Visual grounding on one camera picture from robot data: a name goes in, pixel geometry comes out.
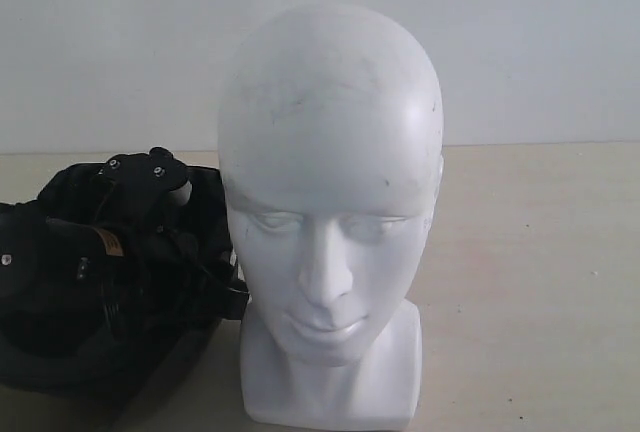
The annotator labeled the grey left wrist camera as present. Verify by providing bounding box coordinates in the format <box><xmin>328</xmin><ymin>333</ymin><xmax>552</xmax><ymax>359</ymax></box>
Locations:
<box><xmin>168</xmin><ymin>179</ymin><xmax>193</xmax><ymax>207</ymax></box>

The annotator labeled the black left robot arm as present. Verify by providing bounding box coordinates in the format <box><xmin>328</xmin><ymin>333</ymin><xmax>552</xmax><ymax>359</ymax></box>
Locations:
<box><xmin>1</xmin><ymin>147</ymin><xmax>191</xmax><ymax>340</ymax></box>

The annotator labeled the black helmet with visor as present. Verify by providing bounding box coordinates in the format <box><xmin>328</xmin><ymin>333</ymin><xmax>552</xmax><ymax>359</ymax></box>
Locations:
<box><xmin>1</xmin><ymin>163</ymin><xmax>249</xmax><ymax>393</ymax></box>

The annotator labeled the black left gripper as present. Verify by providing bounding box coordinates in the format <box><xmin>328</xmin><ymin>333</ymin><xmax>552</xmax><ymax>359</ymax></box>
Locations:
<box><xmin>44</xmin><ymin>147</ymin><xmax>197</xmax><ymax>272</ymax></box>

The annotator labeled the white mannequin head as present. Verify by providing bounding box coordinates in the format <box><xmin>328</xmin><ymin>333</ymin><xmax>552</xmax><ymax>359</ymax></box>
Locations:
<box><xmin>219</xmin><ymin>5</ymin><xmax>443</xmax><ymax>415</ymax></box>

